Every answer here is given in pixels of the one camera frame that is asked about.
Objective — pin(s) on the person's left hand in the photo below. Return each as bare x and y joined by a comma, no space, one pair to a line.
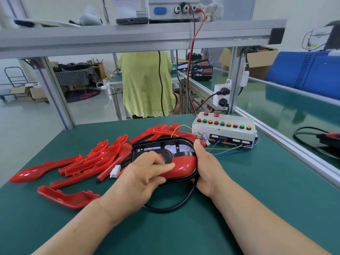
130,185

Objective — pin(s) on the person's right hand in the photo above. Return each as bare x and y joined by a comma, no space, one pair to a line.
209,172

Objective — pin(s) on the person's left thumb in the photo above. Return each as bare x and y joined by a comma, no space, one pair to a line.
156,182

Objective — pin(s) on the person's right thumb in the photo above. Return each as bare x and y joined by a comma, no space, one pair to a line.
199,152

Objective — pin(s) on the person's left middle finger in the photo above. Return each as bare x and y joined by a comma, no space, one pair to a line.
156,156

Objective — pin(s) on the red and black instrument panel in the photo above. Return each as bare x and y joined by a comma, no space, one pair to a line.
183,161

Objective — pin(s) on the person's right forearm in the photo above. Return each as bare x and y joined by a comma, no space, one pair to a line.
255,225

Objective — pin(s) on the person's left forearm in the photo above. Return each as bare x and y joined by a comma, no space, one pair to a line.
79,228

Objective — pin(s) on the white test box with buttons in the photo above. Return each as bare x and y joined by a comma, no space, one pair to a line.
225,131

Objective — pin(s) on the white power socket block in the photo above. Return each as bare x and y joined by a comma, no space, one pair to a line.
221,95

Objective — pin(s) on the pile of red plastic covers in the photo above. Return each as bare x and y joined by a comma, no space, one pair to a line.
79,161

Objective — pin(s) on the stack of black instrument panels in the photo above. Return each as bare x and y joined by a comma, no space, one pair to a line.
202,70

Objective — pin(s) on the small white adapter box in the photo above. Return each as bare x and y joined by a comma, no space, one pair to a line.
244,79

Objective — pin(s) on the dark red floor mat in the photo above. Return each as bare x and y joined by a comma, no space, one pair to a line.
83,95

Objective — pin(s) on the red power lead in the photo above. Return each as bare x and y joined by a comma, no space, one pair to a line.
193,50

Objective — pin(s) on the open cardboard box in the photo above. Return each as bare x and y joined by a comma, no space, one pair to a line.
261,62

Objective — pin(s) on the checkered cloth covered table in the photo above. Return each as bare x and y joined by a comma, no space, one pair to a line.
75,76

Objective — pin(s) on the red and black clamp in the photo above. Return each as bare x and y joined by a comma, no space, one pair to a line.
329,139

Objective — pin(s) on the blue plastic crate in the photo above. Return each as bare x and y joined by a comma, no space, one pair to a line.
305,73

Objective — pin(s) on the black flat device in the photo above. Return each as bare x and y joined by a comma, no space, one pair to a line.
132,20

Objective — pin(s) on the white work gloves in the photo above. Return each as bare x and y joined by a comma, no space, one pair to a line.
213,11

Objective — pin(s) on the cardboard boxes on floor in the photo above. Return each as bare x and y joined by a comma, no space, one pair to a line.
29,92

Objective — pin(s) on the bench power supply unit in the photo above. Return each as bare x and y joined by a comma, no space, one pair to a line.
167,9

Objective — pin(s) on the white paper sign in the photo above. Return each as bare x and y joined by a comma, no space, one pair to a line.
124,6

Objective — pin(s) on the white crumpled cloth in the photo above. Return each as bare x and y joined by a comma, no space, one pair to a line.
90,17

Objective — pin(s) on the metal hand cart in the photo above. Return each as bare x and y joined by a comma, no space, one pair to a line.
14,79

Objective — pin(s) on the upright aluminium frame post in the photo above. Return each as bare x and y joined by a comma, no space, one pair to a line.
235,76

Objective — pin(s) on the slanted aluminium frame post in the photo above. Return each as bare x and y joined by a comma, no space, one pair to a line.
55,95

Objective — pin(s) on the aluminium frame shelf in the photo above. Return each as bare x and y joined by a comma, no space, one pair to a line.
132,37

